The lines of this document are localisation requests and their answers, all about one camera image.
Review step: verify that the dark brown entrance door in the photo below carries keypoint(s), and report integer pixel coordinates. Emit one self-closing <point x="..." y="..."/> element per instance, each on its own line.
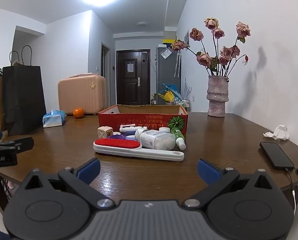
<point x="132" y="85"/>

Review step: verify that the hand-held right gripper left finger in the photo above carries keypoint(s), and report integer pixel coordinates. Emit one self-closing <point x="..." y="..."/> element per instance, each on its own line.
<point x="88" y="169"/>

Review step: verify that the paper note on refrigerator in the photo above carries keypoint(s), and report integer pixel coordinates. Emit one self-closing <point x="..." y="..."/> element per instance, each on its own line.
<point x="166" y="53"/>

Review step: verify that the yellow plastic item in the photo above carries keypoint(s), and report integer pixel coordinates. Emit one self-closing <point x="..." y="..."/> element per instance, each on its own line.
<point x="167" y="96"/>

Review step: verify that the crumpled white tissue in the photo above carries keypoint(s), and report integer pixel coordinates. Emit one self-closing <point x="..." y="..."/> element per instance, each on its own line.
<point x="279" y="132"/>

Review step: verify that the yellow box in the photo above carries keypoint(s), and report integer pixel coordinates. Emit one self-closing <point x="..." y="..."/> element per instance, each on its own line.
<point x="169" y="41"/>

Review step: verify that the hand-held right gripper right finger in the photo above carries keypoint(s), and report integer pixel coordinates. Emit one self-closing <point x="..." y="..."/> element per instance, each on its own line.
<point x="207" y="171"/>

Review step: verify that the white ribbed cap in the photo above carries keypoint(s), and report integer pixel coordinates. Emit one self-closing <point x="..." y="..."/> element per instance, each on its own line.
<point x="164" y="129"/>

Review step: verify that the blue tissue pack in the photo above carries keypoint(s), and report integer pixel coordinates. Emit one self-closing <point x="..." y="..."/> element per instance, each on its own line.
<point x="53" y="120"/>

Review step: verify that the dried pink roses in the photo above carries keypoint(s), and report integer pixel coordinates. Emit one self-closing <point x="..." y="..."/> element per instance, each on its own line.
<point x="205" y="58"/>

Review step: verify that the white spray bottle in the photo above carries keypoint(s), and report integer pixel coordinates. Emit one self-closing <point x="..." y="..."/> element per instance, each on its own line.
<point x="129" y="128"/>

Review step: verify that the black paper bag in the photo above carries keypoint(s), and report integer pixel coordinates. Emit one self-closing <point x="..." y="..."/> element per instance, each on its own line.
<point x="23" y="100"/>

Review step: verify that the orange fruit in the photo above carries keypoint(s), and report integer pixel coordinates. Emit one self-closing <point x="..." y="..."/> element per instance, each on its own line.
<point x="78" y="113"/>

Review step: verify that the small beige cube box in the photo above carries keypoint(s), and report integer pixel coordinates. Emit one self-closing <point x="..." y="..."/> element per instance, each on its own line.
<point x="105" y="132"/>

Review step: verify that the purple ribbed lid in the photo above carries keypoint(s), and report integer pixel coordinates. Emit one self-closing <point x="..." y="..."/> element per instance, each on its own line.
<point x="115" y="137"/>

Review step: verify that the pink ceramic vase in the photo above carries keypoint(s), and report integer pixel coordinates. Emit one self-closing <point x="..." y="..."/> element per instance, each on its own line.
<point x="217" y="97"/>

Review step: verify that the white and red lint brush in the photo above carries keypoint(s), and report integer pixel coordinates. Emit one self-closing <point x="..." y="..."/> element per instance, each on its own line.
<point x="118" y="146"/>

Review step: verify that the green spray bottle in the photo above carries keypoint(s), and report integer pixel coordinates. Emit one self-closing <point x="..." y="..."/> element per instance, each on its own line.
<point x="179" y="136"/>

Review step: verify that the black smartphone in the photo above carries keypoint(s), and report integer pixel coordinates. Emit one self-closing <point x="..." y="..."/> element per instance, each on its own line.
<point x="276" y="155"/>

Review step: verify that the white cotton swab bottle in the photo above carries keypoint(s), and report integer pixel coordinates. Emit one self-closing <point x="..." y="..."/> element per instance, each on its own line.
<point x="156" y="139"/>

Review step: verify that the dark side door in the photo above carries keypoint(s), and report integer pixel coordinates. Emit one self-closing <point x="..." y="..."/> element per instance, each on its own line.
<point x="105" y="62"/>

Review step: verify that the pink suitcase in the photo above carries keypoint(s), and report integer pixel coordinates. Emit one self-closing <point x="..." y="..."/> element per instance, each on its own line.
<point x="82" y="93"/>

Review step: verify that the grey refrigerator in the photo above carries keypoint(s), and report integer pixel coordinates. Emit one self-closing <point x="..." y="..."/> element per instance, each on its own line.
<point x="164" y="75"/>

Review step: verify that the blue folding hanger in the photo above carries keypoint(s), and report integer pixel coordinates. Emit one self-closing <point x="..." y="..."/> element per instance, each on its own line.
<point x="172" y="88"/>

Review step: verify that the red cardboard box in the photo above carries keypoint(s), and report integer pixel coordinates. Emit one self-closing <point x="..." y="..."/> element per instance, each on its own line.
<point x="139" y="121"/>

